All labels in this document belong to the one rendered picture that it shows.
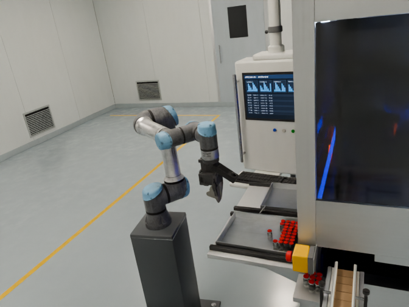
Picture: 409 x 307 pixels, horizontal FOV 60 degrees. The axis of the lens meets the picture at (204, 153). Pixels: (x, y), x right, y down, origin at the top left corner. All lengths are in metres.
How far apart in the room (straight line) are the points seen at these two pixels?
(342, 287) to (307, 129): 0.56
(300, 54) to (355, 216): 0.58
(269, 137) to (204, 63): 5.15
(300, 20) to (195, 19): 6.26
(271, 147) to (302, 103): 1.23
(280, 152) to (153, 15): 5.81
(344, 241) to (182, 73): 6.57
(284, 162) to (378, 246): 1.15
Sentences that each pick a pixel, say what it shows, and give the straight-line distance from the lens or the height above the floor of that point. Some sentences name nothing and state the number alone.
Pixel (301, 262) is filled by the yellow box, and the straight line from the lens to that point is 1.37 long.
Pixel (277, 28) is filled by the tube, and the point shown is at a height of 1.72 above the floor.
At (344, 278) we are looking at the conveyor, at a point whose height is 0.93.
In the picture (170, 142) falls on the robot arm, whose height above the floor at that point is 1.39.
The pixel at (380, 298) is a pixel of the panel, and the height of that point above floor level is 0.83.
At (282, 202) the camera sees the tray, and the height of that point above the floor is 0.88.
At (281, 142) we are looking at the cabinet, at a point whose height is 1.02.
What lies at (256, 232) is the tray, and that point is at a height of 0.88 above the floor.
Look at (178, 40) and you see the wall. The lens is 7.57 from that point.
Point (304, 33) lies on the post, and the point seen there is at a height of 1.77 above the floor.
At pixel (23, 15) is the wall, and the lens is 7.24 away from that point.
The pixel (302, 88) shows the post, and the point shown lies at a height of 1.61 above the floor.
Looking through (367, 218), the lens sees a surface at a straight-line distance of 1.34.
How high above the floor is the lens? 1.87
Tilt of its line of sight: 22 degrees down
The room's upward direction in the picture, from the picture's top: 7 degrees counter-clockwise
